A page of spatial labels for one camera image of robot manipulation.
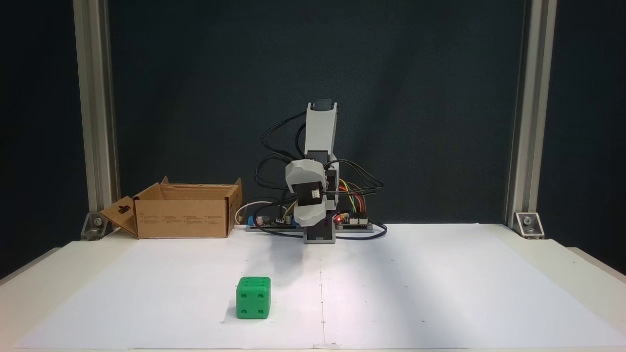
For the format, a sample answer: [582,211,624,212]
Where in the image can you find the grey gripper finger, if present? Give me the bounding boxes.
[294,200,328,227]
[286,159,326,194]

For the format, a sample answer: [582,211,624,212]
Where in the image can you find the green die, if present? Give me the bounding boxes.
[236,276,271,320]

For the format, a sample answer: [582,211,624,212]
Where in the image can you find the circuit board with blue parts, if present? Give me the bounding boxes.
[246,214,302,232]

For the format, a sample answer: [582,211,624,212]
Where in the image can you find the brown cardboard box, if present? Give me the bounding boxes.
[100,176,243,239]

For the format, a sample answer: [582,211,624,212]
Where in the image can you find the circuit board with jumper wires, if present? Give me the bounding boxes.
[335,212,375,232]

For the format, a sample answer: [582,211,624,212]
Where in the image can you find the coloured jumper wires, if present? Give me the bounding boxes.
[338,179,368,219]

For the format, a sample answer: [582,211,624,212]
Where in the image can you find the white cable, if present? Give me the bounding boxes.
[235,200,275,225]

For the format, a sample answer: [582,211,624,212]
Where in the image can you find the dark looped cable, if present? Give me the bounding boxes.
[253,221,388,241]

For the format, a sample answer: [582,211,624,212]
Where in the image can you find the metal corner bracket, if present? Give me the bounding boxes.
[80,212,109,241]
[514,212,545,240]

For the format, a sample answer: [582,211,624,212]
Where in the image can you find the aluminium frame post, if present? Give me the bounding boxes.
[73,0,121,217]
[503,0,558,230]

